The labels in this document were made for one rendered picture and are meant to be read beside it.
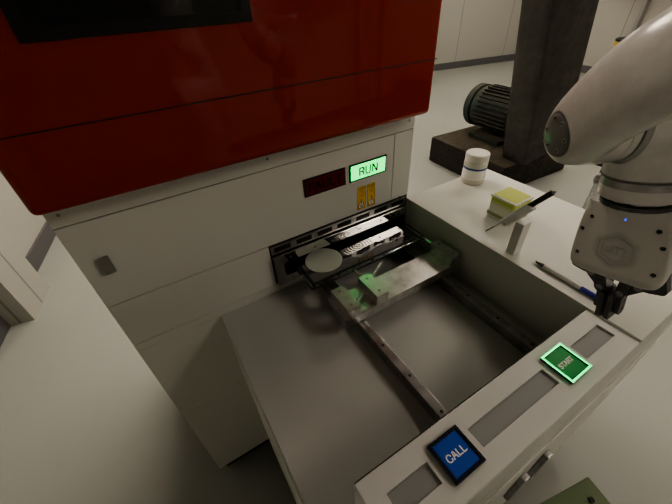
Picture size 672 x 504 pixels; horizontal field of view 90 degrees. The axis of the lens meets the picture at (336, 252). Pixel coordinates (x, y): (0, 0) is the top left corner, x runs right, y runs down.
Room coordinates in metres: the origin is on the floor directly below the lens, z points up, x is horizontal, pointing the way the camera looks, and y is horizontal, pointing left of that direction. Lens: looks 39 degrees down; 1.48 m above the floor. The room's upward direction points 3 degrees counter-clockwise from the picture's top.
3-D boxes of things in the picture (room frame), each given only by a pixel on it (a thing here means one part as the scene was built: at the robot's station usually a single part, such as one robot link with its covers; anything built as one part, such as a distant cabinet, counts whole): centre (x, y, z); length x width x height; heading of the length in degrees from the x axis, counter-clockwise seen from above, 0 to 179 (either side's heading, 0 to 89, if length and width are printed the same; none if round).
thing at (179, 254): (0.70, 0.13, 1.02); 0.81 x 0.03 x 0.40; 120
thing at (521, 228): (0.62, -0.41, 1.03); 0.06 x 0.04 x 0.13; 30
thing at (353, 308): (0.54, -0.02, 0.89); 0.08 x 0.03 x 0.03; 30
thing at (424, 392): (0.48, -0.07, 0.84); 0.50 x 0.02 x 0.03; 30
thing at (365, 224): (0.77, -0.03, 0.89); 0.44 x 0.02 x 0.10; 120
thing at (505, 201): (0.75, -0.47, 1.00); 0.07 x 0.07 x 0.07; 30
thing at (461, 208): (0.70, -0.53, 0.89); 0.62 x 0.35 x 0.14; 30
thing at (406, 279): (0.62, -0.15, 0.87); 0.36 x 0.08 x 0.03; 120
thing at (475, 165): (0.97, -0.45, 1.01); 0.07 x 0.07 x 0.10
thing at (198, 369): (0.99, 0.30, 0.41); 0.82 x 0.70 x 0.82; 120
